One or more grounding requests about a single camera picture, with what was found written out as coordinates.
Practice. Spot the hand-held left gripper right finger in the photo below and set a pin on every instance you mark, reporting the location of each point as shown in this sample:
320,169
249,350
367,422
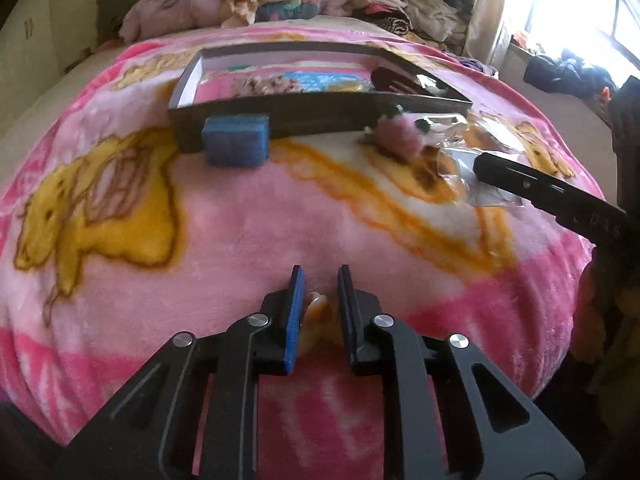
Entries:
347,312

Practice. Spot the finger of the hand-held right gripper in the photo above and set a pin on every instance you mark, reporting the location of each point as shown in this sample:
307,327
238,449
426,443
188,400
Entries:
540,190

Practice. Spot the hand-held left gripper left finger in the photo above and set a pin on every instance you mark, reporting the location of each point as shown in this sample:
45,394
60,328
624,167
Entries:
294,312

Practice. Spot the white hair claw clip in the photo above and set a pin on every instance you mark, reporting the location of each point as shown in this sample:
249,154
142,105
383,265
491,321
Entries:
315,310

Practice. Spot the clear plastic bag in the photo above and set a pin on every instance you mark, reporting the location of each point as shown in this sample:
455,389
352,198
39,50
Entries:
465,175

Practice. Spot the shallow cardboard box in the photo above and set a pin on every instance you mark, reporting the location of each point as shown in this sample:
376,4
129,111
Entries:
320,117

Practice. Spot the floral fabric scrunchie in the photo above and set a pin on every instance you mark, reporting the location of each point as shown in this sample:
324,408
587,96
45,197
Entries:
265,84

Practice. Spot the pink printed blanket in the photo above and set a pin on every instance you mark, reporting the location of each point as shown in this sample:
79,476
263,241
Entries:
250,240

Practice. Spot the small clear earring bag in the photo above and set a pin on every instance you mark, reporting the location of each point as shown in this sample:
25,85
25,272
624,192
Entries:
450,130

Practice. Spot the dark jacket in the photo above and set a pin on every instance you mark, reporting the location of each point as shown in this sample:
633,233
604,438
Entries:
565,72

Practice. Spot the yellowish brown cloth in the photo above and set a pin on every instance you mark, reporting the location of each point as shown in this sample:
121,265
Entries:
602,320

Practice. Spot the orange cloth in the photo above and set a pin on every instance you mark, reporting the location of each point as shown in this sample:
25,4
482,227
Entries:
522,40

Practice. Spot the pink plush hair clip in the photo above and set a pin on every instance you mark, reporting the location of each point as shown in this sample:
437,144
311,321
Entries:
397,135

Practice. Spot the window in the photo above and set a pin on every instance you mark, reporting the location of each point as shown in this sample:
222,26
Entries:
575,5

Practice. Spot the small blue box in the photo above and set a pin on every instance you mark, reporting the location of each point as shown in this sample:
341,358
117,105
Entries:
235,140

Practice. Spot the cream curtain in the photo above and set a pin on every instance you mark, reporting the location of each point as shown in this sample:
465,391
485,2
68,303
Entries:
487,10

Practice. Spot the pile of clothes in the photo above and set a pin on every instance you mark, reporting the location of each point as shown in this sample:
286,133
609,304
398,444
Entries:
410,5
107,10

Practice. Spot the blue booklet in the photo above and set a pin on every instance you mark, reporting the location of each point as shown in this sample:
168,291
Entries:
325,81

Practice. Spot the small pink pillow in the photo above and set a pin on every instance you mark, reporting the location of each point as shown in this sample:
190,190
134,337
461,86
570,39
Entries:
327,2

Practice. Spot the large pink pillow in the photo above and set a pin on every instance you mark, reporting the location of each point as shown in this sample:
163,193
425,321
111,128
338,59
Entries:
170,10

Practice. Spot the bed with beige sheet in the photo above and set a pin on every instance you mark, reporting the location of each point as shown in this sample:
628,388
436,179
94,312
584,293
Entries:
82,60

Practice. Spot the cream wardrobe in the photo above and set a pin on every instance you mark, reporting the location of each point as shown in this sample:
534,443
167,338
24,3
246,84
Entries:
30,45

